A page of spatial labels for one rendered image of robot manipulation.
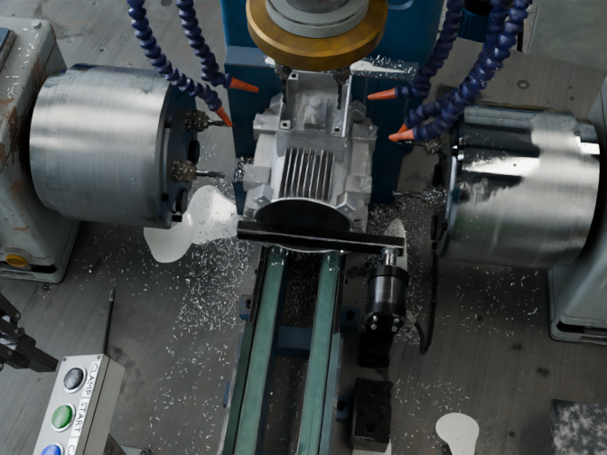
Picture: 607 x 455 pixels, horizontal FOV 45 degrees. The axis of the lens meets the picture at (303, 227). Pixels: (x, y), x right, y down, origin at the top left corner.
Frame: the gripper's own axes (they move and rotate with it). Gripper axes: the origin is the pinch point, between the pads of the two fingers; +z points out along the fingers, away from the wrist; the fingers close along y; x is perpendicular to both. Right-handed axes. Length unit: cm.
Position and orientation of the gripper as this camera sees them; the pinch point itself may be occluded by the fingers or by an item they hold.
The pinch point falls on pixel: (28, 356)
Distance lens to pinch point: 95.2
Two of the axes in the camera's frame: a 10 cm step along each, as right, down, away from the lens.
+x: -9.0, 1.2, 4.2
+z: 4.2, 5.1, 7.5
